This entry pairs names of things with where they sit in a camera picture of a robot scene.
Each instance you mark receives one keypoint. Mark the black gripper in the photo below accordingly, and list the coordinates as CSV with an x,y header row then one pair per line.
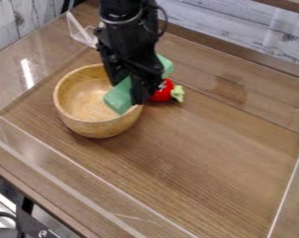
x,y
127,47

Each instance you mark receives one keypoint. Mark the green foam block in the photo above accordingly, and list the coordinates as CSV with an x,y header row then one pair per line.
x,y
119,97

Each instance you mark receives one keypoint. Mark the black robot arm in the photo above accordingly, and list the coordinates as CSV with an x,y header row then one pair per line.
x,y
124,9

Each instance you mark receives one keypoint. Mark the wooden brown bowl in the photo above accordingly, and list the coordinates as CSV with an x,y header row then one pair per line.
x,y
86,114

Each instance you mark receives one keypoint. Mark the red plush strawberry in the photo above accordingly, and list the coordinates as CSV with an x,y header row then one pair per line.
x,y
168,91

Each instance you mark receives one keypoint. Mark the clear acrylic corner bracket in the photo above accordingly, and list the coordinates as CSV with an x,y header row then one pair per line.
x,y
82,34

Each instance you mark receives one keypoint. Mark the clear acrylic wall panel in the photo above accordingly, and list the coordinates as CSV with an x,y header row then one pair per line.
x,y
86,201

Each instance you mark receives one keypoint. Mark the black table leg frame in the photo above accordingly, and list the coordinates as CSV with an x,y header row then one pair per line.
x,y
28,227

